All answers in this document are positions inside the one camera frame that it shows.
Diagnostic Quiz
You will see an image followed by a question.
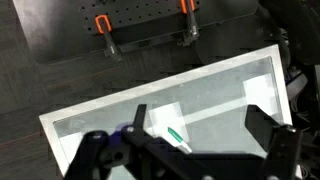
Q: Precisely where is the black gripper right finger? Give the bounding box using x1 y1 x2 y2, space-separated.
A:
245 105 302 180

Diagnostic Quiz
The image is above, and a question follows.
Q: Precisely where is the orange handled clamp near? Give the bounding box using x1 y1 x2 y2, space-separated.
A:
95 14 122 61

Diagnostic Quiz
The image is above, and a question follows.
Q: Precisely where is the orange handled clamp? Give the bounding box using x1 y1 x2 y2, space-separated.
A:
180 0 199 46
95 14 122 61

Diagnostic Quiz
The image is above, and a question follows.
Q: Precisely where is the glass board with metal frame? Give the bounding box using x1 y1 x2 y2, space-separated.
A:
39 45 292 173

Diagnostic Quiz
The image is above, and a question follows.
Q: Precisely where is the orange handled clamp far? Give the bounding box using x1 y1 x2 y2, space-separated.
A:
180 0 199 46

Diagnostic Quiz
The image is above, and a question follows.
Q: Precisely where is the black perforated breadboard plate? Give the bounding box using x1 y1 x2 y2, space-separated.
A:
78 0 258 34

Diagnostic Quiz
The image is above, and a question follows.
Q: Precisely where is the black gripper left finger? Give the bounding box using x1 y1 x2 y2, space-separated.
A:
122 104 156 180

